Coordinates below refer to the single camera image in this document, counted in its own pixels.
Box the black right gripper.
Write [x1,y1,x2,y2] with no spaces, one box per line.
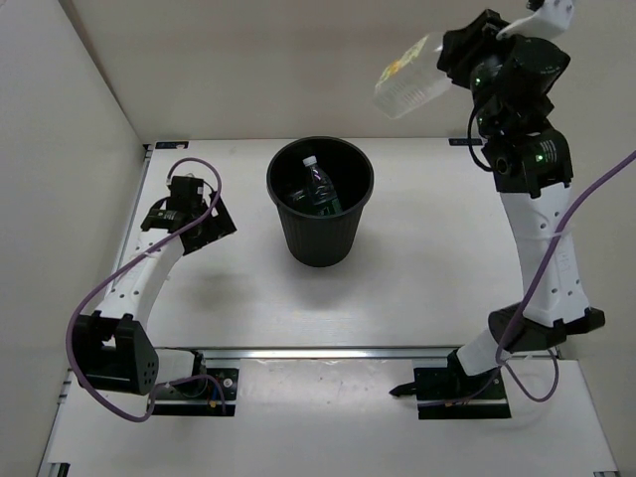
[440,13,533,140]

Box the clear square plastic bottle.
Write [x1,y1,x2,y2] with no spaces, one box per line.
[373,32,451,119]

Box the clear bottle blue label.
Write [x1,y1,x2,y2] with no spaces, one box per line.
[285,188,310,206]

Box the clear bottle dark green label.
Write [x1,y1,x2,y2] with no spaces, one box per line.
[302,156,343,216]

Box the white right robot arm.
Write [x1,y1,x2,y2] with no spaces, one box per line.
[437,1,605,398]

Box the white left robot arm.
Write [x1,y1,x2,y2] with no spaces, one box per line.
[71,196,236,398]

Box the black ribbed plastic bin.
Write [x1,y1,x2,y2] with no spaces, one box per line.
[266,136,374,267]

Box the right blue corner label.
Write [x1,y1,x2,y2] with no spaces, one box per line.
[448,138,483,147]

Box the blue corner label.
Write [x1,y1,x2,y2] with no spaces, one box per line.
[448,138,483,147]
[154,141,189,150]

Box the left blue corner label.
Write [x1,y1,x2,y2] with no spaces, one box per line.
[154,141,189,150]

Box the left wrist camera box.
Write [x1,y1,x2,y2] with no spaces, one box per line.
[166,176,205,212]

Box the aluminium table edge rail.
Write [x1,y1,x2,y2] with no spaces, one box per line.
[200,346,455,361]

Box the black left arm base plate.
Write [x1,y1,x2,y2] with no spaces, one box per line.
[152,361,239,417]

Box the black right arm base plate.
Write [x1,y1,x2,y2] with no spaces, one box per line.
[389,362,512,420]

